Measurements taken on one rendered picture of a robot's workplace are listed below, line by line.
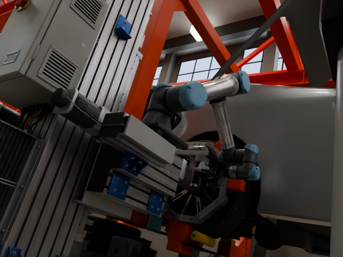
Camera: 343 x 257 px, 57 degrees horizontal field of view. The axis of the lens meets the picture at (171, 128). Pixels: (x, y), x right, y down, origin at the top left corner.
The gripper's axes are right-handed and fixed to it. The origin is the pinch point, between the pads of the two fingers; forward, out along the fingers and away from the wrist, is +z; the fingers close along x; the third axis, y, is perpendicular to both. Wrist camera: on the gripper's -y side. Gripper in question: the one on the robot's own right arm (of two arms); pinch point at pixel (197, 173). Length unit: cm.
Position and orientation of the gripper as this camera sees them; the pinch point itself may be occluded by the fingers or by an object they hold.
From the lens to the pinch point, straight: 182.9
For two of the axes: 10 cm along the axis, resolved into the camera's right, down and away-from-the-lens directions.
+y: 2.3, -9.0, 3.7
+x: -5.1, -4.4, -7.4
